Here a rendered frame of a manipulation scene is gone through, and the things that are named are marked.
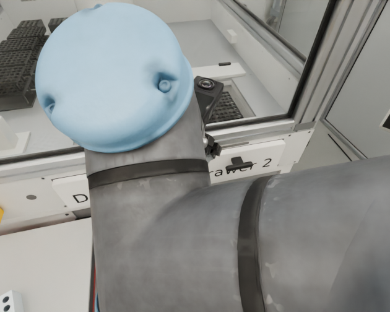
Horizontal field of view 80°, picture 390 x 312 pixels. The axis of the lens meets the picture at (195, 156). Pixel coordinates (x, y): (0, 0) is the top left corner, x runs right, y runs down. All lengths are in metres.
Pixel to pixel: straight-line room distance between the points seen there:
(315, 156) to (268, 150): 1.42
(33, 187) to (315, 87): 0.71
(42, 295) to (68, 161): 0.32
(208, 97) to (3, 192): 0.55
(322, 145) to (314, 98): 1.57
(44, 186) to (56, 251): 0.18
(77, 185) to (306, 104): 0.60
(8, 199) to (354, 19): 0.85
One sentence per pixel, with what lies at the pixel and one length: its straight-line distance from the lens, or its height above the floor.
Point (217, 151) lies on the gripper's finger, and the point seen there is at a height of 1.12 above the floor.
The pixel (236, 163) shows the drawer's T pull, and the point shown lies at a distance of 0.62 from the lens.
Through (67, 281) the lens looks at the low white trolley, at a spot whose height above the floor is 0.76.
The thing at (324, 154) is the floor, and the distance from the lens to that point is 2.13.
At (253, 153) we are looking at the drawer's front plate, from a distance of 0.66.
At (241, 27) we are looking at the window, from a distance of 0.48.
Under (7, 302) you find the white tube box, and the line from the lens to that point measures 0.71.
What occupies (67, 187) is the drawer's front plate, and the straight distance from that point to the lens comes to 0.64.
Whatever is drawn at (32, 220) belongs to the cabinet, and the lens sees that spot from 0.85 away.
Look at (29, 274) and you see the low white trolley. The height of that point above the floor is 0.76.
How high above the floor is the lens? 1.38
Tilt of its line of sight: 48 degrees down
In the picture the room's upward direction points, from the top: straight up
